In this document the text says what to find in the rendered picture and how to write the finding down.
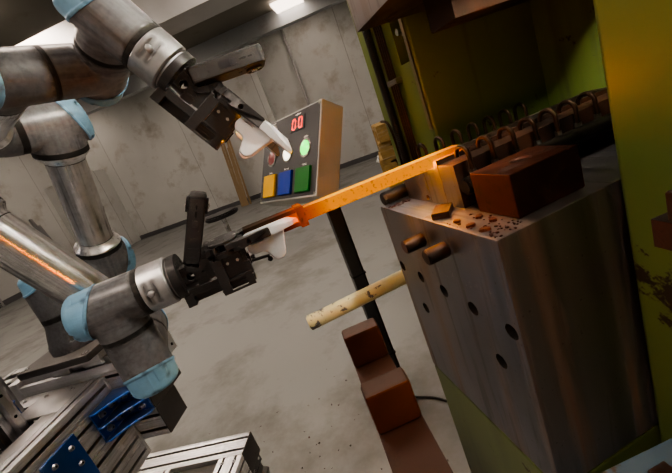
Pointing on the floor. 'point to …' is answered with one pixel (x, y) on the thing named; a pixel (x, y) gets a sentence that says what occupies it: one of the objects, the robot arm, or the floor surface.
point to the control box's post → (353, 266)
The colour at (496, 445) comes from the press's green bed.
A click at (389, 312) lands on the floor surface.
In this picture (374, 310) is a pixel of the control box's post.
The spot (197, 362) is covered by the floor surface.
